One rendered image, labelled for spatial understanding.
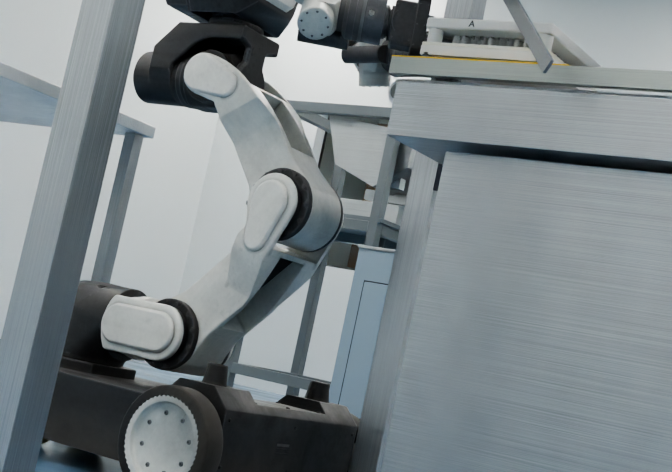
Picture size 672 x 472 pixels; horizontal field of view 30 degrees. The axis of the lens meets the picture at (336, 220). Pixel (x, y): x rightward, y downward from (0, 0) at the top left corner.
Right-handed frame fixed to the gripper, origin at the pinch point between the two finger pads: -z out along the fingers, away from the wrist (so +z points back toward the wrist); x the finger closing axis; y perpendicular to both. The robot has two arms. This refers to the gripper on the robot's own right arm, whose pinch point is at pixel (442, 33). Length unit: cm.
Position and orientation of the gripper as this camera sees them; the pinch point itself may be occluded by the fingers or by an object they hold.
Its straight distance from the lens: 233.1
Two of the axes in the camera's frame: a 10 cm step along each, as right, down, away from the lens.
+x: -1.9, 9.7, -1.2
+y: 0.1, -1.2, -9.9
